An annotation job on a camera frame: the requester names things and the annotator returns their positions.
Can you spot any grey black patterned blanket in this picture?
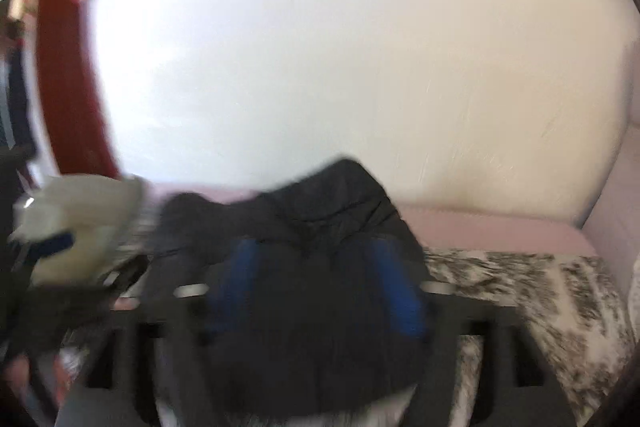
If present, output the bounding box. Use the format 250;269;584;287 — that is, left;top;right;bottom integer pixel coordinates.
424;247;634;426

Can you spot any olive green folded jacket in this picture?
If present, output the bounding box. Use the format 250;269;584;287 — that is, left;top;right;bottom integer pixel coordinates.
10;174;146;286

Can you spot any dark red wooden door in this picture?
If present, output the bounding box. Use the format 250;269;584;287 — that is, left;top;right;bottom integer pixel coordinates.
35;0;120;178

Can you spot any person's hand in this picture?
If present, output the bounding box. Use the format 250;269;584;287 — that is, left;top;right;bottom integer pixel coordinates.
3;355;70;407

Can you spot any black puffer jacket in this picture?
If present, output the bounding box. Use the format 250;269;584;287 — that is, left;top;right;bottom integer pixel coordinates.
142;158;428;419

